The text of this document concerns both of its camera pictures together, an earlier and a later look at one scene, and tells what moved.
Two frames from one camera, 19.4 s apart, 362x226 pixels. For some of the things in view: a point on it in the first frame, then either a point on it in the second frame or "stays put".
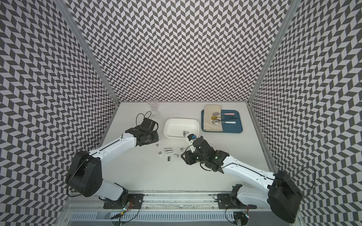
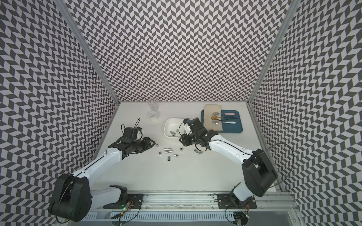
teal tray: (227, 128) stays put
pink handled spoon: (216, 113) stays put
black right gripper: (188, 159) → (185, 142)
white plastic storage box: (180, 127) stays put
